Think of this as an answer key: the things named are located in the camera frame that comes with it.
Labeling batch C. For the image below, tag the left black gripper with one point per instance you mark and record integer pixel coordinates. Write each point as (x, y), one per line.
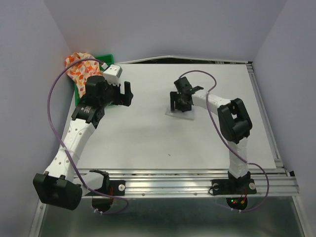
(122, 99)

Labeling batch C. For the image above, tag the aluminium front rail frame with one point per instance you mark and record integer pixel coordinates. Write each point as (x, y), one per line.
(177, 203)

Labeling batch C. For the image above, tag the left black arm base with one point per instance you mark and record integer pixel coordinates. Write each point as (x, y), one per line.
(104, 205)

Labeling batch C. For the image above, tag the white skirt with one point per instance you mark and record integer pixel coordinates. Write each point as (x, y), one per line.
(190, 115)

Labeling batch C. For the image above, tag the green plastic bin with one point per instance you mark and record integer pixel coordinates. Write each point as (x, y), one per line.
(108, 59)

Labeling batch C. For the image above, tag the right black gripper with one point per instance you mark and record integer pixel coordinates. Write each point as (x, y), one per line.
(174, 97)

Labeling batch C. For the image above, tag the aluminium right side rail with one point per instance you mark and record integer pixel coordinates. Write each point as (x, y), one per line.
(266, 121)

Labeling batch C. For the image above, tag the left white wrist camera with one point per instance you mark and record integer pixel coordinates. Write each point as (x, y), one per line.
(112, 74)

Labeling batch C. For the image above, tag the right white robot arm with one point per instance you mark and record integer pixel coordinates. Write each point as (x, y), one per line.
(230, 119)

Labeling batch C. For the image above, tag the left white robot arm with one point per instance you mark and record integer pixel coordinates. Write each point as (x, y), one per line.
(61, 184)

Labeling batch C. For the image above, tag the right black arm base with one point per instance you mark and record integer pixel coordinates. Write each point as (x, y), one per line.
(237, 191)

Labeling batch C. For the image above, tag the orange floral skirt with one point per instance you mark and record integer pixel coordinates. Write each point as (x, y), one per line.
(81, 71)

